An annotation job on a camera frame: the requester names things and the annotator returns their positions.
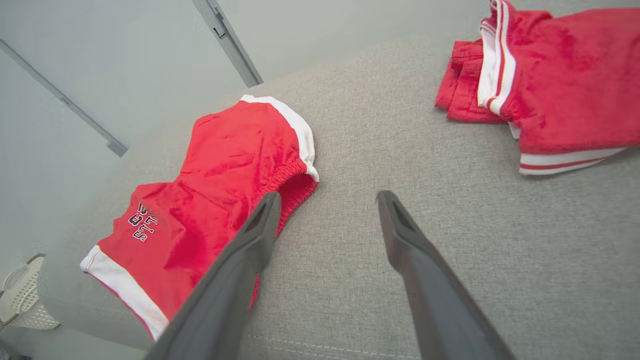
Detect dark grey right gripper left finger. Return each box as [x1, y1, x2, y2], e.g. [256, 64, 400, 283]
[145, 191, 282, 360]

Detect red number 23 basketball jersey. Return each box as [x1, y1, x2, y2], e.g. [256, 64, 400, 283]
[434, 0, 640, 177]

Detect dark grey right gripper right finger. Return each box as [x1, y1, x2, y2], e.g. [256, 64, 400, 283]
[376, 190, 516, 360]

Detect white perforated laundry basket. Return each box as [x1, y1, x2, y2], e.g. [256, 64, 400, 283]
[0, 254, 61, 331]

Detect red shorts with white stripe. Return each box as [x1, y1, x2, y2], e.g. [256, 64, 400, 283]
[80, 94, 321, 342]

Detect grey metal rail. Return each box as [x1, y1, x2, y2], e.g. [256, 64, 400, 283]
[0, 39, 129, 158]
[192, 0, 264, 89]

